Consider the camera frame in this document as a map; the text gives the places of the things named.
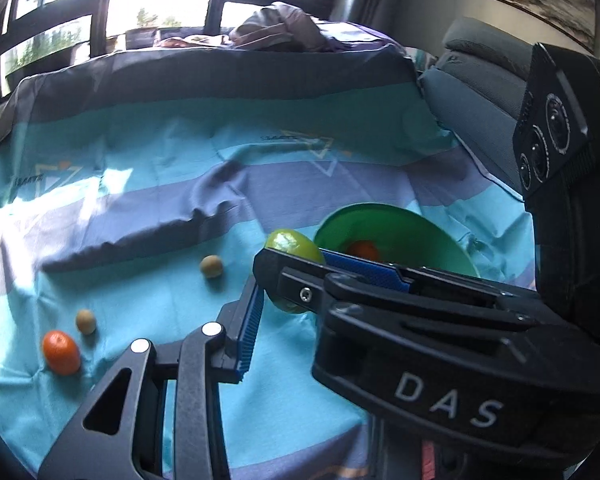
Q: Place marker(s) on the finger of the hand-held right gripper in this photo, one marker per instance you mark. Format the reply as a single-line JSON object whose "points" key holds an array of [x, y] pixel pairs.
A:
{"points": [[365, 267], [290, 280]]}

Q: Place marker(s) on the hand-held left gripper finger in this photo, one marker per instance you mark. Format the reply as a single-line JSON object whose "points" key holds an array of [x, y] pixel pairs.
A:
{"points": [[247, 330]]}

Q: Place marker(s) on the small orange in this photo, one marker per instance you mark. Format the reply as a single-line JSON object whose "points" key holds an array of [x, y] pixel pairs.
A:
{"points": [[364, 250]]}

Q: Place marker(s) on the green mango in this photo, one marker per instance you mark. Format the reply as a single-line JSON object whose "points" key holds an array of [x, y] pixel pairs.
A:
{"points": [[292, 242]]}

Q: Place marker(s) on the green plastic bowl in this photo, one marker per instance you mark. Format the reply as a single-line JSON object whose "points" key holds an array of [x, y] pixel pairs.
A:
{"points": [[420, 240]]}

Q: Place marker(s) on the brown longan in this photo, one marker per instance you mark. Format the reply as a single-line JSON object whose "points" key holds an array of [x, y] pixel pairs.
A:
{"points": [[212, 266], [86, 321]]}

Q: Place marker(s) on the blue and purple printed blanket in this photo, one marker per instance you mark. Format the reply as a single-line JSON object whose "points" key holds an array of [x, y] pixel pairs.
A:
{"points": [[155, 185]]}

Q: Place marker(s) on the large orange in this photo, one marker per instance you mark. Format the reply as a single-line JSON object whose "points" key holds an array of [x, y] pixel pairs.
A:
{"points": [[61, 352]]}

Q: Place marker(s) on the grey sofa cushion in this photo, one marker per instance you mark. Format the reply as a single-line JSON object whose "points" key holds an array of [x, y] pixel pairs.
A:
{"points": [[470, 110]]}

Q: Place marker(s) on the crumpled purple cloth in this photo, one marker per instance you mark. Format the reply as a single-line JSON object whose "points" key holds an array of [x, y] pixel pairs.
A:
{"points": [[280, 25]]}

